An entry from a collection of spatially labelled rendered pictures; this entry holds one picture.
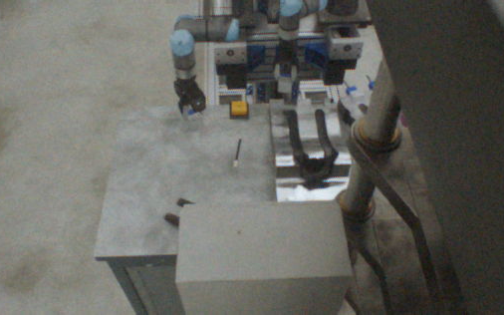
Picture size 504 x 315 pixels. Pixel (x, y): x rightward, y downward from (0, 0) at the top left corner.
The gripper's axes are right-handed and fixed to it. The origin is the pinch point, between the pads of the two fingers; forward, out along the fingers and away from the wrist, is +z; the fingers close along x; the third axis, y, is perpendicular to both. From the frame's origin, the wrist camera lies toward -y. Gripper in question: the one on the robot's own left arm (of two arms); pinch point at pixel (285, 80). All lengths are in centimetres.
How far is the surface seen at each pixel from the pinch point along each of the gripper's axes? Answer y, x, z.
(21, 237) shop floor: -37, 135, 95
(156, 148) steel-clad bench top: -29, 47, 15
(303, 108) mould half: -8.8, -8.3, 6.1
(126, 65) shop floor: 109, 121, 95
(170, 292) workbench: -72, 37, 53
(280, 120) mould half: -16.1, 0.1, 6.4
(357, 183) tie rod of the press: -81, -20, -45
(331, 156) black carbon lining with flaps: -33.5, -19.8, 4.1
